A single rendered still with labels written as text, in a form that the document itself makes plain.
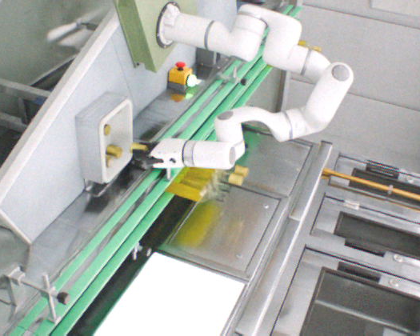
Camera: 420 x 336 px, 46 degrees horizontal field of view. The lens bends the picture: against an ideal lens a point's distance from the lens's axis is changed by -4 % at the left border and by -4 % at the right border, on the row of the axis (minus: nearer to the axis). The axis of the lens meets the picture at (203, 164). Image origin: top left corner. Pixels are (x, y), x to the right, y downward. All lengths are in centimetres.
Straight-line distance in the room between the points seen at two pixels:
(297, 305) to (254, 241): 27
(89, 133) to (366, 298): 101
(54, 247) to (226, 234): 61
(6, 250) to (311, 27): 649
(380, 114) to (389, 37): 122
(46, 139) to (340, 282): 103
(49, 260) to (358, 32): 663
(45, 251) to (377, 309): 103
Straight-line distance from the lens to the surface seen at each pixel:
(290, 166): 219
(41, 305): 136
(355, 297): 173
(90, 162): 155
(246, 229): 179
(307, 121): 147
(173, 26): 164
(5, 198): 134
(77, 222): 153
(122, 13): 157
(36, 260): 144
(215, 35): 158
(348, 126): 823
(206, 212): 184
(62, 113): 143
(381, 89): 789
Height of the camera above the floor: 154
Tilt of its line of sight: 17 degrees down
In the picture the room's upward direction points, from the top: 106 degrees clockwise
